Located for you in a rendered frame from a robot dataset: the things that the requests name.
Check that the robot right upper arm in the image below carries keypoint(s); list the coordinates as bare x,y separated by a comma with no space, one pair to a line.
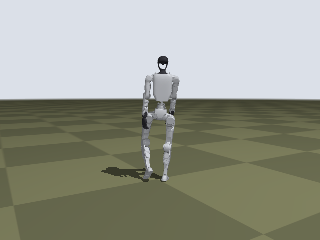
175,87

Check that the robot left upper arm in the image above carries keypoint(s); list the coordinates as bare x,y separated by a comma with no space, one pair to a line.
147,87

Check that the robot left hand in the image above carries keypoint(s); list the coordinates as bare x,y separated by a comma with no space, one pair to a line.
144,121

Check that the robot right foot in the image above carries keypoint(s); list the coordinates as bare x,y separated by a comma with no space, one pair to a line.
165,178

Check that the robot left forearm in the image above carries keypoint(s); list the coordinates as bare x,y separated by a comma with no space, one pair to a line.
145,106

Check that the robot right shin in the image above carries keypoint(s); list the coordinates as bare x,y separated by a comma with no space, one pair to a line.
167,159

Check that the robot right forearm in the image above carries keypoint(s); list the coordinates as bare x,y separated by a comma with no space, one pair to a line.
173,104

